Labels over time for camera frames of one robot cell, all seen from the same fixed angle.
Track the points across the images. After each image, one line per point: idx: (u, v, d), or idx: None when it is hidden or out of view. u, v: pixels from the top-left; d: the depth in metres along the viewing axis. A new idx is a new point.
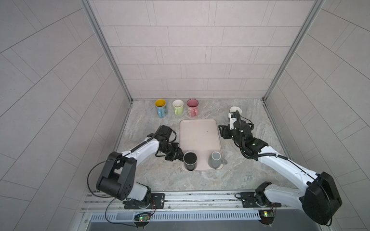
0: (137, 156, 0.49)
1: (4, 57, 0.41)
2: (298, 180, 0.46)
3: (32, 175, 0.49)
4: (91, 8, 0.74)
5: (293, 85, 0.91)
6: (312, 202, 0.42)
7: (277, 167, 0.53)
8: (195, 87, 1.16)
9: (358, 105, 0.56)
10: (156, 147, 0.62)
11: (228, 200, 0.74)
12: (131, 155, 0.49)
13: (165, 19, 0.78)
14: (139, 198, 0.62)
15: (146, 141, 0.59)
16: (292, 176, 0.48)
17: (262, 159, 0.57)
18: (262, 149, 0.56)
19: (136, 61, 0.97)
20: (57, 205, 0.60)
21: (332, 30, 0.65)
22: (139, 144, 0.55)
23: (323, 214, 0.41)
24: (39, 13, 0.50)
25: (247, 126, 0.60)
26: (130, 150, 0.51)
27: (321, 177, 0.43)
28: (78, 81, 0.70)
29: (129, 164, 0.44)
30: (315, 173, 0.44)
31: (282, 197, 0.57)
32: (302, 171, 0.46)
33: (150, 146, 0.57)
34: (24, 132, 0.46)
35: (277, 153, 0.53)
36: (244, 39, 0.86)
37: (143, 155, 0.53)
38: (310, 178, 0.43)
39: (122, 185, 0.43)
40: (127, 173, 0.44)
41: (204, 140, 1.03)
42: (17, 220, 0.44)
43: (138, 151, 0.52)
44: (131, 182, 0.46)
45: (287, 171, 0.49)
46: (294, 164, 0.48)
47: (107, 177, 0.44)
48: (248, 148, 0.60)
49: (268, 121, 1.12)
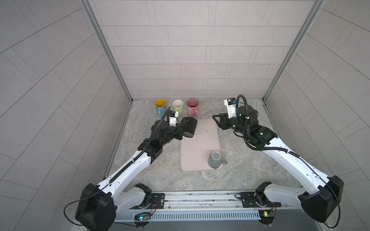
0: (116, 188, 0.43)
1: (4, 57, 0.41)
2: (308, 182, 0.43)
3: (32, 175, 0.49)
4: (91, 8, 0.74)
5: (293, 85, 0.91)
6: (316, 203, 0.41)
7: (286, 163, 0.48)
8: (195, 87, 1.16)
9: (358, 105, 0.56)
10: (147, 162, 0.54)
11: (228, 200, 0.74)
12: (109, 188, 0.42)
13: (165, 19, 0.78)
14: (139, 202, 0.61)
15: (131, 162, 0.51)
16: (302, 176, 0.44)
17: (270, 151, 0.51)
18: (271, 142, 0.50)
19: (137, 61, 0.97)
20: (58, 205, 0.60)
21: (332, 30, 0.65)
22: (121, 169, 0.48)
23: (324, 215, 0.41)
24: (39, 13, 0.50)
25: (253, 112, 0.52)
26: (109, 182, 0.44)
27: (332, 181, 0.40)
28: (78, 81, 0.70)
29: (105, 202, 0.39)
30: (327, 176, 0.41)
31: (282, 196, 0.56)
32: (314, 173, 0.42)
33: (135, 168, 0.50)
34: (24, 132, 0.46)
35: (289, 149, 0.48)
36: (244, 39, 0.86)
37: (128, 179, 0.47)
38: (322, 182, 0.40)
39: (98, 224, 0.39)
40: (102, 212, 0.38)
41: (204, 139, 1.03)
42: (17, 220, 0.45)
43: (118, 180, 0.45)
44: (111, 218, 0.42)
45: (297, 171, 0.45)
46: (305, 164, 0.44)
47: (83, 212, 0.41)
48: (254, 137, 0.53)
49: (268, 121, 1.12)
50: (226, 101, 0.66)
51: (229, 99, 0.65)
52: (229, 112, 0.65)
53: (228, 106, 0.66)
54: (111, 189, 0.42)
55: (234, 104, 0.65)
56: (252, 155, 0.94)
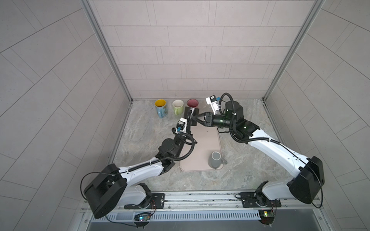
0: (130, 178, 0.46)
1: (4, 57, 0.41)
2: (289, 165, 0.46)
3: (32, 175, 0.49)
4: (91, 8, 0.74)
5: (293, 85, 0.91)
6: (300, 185, 0.44)
7: (270, 151, 0.51)
8: (195, 87, 1.15)
9: (358, 105, 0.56)
10: (158, 172, 0.58)
11: (228, 200, 0.74)
12: (126, 175, 0.46)
13: (165, 19, 0.78)
14: (138, 202, 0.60)
15: (148, 163, 0.55)
16: (284, 161, 0.47)
17: (254, 143, 0.55)
18: (254, 134, 0.53)
19: (137, 61, 0.97)
20: (57, 205, 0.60)
21: (332, 30, 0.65)
22: (140, 164, 0.53)
23: (310, 195, 0.42)
24: (39, 13, 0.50)
25: (239, 108, 0.54)
26: (127, 169, 0.48)
27: (311, 161, 0.43)
28: (78, 81, 0.70)
29: (119, 185, 0.42)
30: (306, 158, 0.44)
31: (277, 189, 0.57)
32: (294, 156, 0.45)
33: (150, 170, 0.53)
34: (24, 132, 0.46)
35: (270, 137, 0.51)
36: (244, 39, 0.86)
37: (142, 177, 0.51)
38: (302, 163, 0.43)
39: (103, 203, 0.41)
40: (112, 193, 0.41)
41: (205, 139, 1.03)
42: (17, 220, 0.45)
43: (135, 172, 0.49)
44: (113, 205, 0.44)
45: (279, 155, 0.48)
46: (286, 149, 0.47)
47: (95, 187, 0.44)
48: (239, 132, 0.56)
49: (268, 121, 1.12)
50: (207, 98, 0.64)
51: (211, 96, 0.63)
52: (212, 109, 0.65)
53: (210, 103, 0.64)
54: (126, 177, 0.46)
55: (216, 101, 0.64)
56: (252, 155, 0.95)
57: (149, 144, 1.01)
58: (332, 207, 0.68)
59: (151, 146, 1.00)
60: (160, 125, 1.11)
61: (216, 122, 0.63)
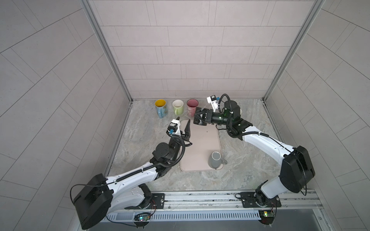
0: (119, 189, 0.45)
1: (4, 57, 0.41)
2: (276, 154, 0.50)
3: (32, 175, 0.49)
4: (91, 8, 0.74)
5: (293, 85, 0.91)
6: (287, 172, 0.46)
7: (259, 144, 0.56)
8: (195, 87, 1.16)
9: (358, 105, 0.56)
10: (152, 178, 0.56)
11: (228, 200, 0.74)
12: (113, 186, 0.45)
13: (165, 19, 0.78)
14: (136, 204, 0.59)
15: (139, 171, 0.53)
16: (272, 150, 0.51)
17: (247, 137, 0.59)
18: (246, 129, 0.59)
19: (137, 61, 0.97)
20: (57, 205, 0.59)
21: (332, 30, 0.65)
22: (130, 173, 0.51)
23: (297, 183, 0.44)
24: (39, 13, 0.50)
25: (237, 108, 0.59)
26: (115, 180, 0.46)
27: (297, 150, 0.47)
28: (79, 81, 0.70)
29: (105, 197, 0.41)
30: (292, 147, 0.48)
31: (275, 186, 0.57)
32: (280, 145, 0.49)
33: (141, 177, 0.52)
34: (24, 132, 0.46)
35: (259, 131, 0.56)
36: (244, 40, 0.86)
37: (132, 185, 0.49)
38: (287, 150, 0.47)
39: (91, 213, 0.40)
40: (99, 205, 0.40)
41: (204, 139, 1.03)
42: (17, 220, 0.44)
43: (124, 182, 0.47)
44: (102, 215, 0.43)
45: (267, 146, 0.52)
46: (274, 140, 0.51)
47: (83, 197, 0.43)
48: (234, 128, 0.62)
49: (268, 121, 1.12)
50: (208, 97, 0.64)
51: (212, 95, 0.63)
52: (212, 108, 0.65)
53: (210, 102, 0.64)
54: (113, 188, 0.44)
55: (216, 100, 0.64)
56: (252, 156, 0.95)
57: (149, 144, 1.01)
58: (332, 207, 0.68)
59: (151, 146, 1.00)
60: (160, 125, 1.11)
61: (214, 119, 0.69)
